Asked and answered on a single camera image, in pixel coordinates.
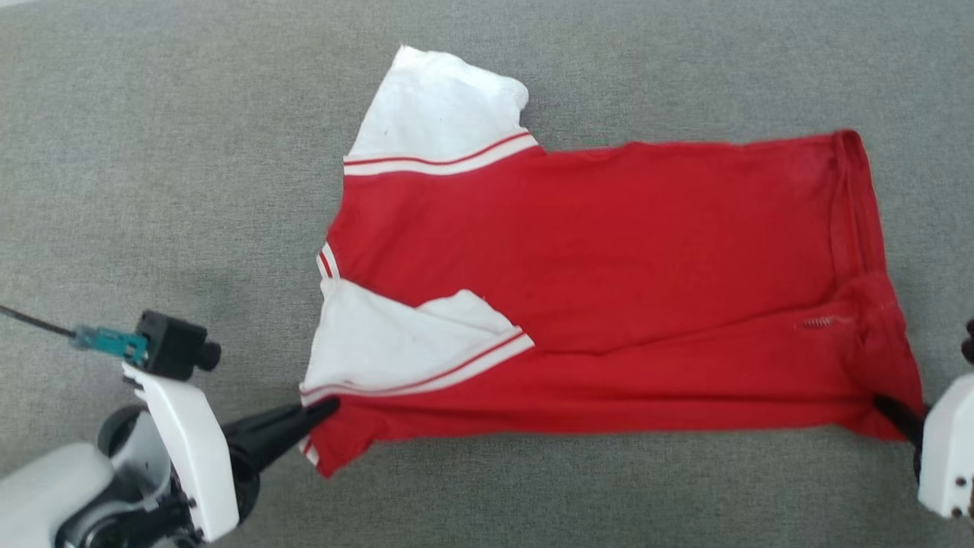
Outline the thin black camera cable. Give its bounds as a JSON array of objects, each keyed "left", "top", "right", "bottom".
[{"left": 0, "top": 304, "right": 77, "bottom": 338}]

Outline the teal camera cable connector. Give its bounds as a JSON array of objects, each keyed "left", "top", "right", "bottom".
[{"left": 71, "top": 325, "right": 149, "bottom": 366}]

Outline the red and white shirt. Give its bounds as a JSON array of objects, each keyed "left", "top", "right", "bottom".
[{"left": 299, "top": 44, "right": 925, "bottom": 479}]

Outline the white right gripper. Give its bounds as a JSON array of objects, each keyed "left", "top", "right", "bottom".
[{"left": 871, "top": 373, "right": 974, "bottom": 521}]

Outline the grey fabric sofa cushion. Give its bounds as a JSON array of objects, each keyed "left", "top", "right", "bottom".
[{"left": 0, "top": 0, "right": 974, "bottom": 548}]

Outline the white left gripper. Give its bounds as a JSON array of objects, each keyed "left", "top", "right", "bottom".
[{"left": 122, "top": 364, "right": 341, "bottom": 543}]

